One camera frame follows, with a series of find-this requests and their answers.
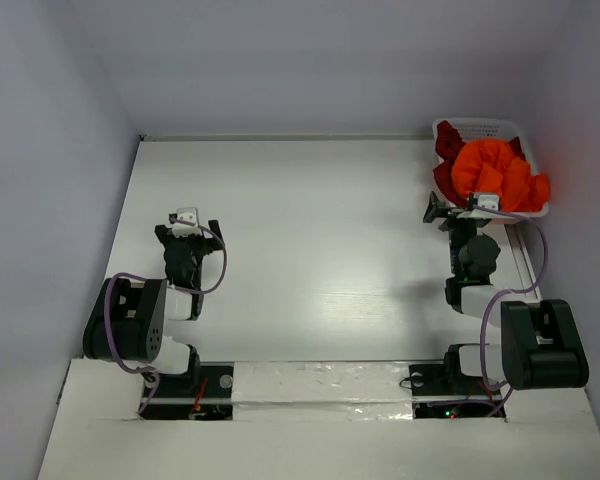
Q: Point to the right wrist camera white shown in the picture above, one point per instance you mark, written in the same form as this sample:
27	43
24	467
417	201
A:
481	205

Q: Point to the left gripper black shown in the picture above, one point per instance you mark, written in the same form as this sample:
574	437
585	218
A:
165	236

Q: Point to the orange t shirt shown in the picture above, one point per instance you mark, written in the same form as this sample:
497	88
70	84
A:
527	193

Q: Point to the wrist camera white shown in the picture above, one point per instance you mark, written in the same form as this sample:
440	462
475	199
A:
184	222
481	205

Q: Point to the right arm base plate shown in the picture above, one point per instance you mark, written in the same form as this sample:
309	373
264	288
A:
438	393

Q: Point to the dark red t shirt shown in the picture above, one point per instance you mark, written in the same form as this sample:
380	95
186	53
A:
447	150

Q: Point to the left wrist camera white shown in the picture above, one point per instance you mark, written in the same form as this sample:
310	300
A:
184	222

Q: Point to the white plastic basket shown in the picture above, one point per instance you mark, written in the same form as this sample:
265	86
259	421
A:
480	128

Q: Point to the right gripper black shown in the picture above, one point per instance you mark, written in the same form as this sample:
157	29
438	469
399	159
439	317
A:
460	226

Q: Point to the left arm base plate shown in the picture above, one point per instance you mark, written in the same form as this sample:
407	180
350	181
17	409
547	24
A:
206	396

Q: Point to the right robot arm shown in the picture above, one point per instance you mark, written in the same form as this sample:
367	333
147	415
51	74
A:
540	346

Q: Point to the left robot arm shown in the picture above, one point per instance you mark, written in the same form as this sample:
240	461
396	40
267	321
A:
128	321

